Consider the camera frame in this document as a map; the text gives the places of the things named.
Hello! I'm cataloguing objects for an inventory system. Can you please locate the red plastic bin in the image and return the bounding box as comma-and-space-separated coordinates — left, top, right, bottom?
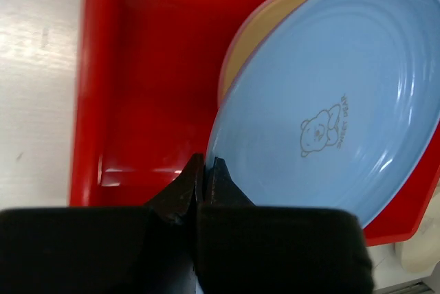
69, 0, 439, 246

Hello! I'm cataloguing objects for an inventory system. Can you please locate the pink plate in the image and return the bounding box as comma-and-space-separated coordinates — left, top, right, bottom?
217, 0, 326, 109

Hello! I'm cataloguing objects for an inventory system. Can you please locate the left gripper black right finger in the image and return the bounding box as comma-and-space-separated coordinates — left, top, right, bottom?
197, 158, 374, 293

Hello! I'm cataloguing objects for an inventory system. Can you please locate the blue plate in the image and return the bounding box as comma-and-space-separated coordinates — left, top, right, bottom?
206, 0, 439, 226

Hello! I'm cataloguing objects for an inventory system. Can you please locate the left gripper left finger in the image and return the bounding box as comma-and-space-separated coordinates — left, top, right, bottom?
1, 154, 204, 293

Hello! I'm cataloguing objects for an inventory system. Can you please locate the cream plate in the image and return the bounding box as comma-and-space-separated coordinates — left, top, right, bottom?
395, 185, 439, 273

